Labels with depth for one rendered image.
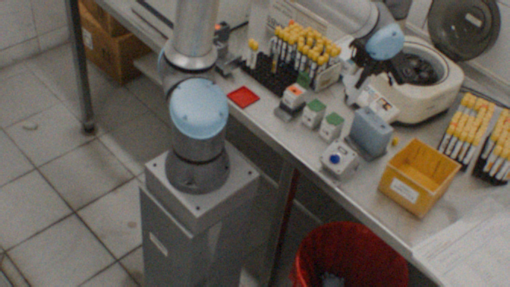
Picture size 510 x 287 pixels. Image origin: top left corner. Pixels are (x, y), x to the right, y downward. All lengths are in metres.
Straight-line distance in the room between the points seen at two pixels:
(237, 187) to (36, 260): 1.23
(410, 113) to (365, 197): 0.30
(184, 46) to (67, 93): 1.83
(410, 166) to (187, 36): 0.70
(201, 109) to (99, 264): 1.28
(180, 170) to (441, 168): 0.65
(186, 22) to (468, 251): 0.82
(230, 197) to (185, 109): 0.26
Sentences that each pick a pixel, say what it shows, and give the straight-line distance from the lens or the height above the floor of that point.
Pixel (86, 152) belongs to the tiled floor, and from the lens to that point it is 2.73.
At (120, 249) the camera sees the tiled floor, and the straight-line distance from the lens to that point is 2.40.
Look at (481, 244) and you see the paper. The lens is 1.50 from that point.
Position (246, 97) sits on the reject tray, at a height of 0.88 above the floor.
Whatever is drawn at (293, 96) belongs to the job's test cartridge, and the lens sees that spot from 1.60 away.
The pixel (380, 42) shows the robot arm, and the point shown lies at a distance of 1.18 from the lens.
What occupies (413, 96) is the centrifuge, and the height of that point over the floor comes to 0.99.
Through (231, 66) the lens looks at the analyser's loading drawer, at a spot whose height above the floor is 0.91.
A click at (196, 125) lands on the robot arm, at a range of 1.19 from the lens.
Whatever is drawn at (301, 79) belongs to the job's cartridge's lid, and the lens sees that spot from 1.62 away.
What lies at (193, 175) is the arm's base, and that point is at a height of 1.00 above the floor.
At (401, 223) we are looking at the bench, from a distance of 1.48.
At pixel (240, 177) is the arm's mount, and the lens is 1.37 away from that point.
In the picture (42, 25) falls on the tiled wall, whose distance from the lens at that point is 3.23.
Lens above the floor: 1.99
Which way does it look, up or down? 46 degrees down
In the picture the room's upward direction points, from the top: 8 degrees clockwise
